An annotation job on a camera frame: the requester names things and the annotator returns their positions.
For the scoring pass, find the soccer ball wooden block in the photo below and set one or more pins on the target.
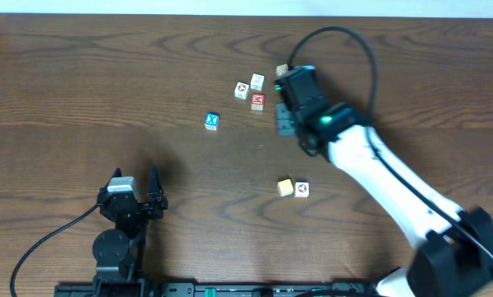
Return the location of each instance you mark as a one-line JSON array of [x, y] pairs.
[[302, 189]]

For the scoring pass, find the brown circle wooden block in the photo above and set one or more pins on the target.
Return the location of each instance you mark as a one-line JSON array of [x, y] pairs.
[[241, 90]]

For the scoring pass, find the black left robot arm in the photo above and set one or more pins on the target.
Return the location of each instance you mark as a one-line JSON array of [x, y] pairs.
[[119, 251]]

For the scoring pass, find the blue sided wooden block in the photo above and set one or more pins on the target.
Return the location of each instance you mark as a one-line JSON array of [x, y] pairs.
[[257, 82]]

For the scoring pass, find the blue X wooden block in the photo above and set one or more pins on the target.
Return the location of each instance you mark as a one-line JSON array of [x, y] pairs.
[[211, 121]]

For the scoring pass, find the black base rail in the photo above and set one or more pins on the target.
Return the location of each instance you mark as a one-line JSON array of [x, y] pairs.
[[211, 290]]

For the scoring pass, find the yellow top wooden block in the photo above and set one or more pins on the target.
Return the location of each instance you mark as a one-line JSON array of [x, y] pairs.
[[285, 187]]

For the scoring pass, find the yellow sided wooden block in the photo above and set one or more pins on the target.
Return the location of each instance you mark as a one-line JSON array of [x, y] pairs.
[[281, 69]]

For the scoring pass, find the red M wooden block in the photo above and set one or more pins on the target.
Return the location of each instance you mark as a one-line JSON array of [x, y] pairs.
[[257, 101]]

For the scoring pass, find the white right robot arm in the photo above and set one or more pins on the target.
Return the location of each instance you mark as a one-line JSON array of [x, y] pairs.
[[453, 248]]

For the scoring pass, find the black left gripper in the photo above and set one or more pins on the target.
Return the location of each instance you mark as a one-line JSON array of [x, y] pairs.
[[143, 205]]

